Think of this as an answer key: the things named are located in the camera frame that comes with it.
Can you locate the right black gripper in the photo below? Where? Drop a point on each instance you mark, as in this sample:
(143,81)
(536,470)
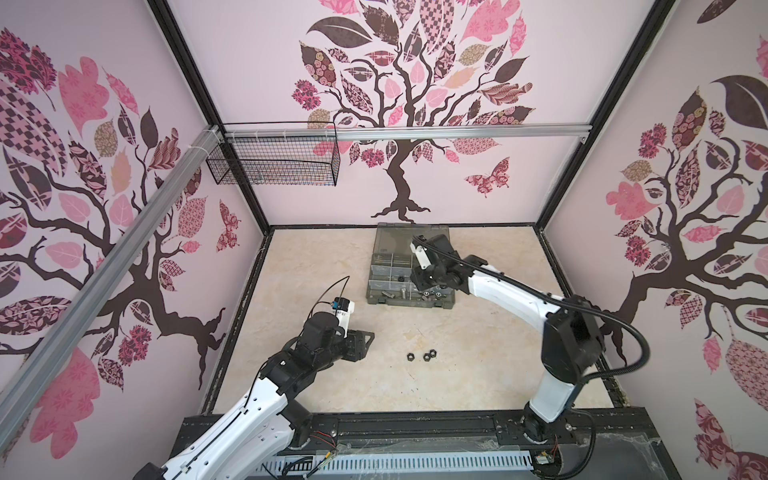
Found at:
(418,280)

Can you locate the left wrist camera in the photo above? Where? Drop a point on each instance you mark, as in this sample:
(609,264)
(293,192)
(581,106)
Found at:
(343,309)

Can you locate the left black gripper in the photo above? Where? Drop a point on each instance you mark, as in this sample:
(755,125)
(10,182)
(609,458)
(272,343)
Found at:
(356,348)

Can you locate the grey plastic compartment organizer box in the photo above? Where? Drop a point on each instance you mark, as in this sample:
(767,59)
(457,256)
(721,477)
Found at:
(391,266)

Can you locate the black wire mesh basket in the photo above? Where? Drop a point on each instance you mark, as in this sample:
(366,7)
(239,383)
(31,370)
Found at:
(286,153)

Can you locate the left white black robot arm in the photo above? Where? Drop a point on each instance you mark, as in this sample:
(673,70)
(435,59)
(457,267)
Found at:
(268,418)

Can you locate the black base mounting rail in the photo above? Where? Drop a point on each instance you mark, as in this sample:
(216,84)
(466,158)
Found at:
(369,429)

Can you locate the aluminium rail on left wall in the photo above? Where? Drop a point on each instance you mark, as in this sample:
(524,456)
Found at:
(22,393)

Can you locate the aluminium rail on back wall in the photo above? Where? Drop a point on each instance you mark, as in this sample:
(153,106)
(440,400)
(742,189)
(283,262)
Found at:
(420,133)

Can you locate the aluminium rail on wall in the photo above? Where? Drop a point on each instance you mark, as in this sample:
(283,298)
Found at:
(420,133)
(22,393)

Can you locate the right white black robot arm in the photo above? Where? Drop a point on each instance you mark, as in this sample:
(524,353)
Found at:
(571,341)

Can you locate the white slotted cable duct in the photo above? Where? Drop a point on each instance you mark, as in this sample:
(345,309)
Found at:
(395,463)

